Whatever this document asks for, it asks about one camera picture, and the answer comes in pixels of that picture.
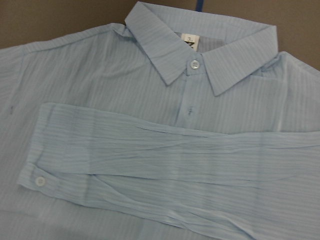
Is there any light blue button-up shirt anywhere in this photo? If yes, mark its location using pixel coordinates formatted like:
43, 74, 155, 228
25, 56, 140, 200
0, 2, 320, 240

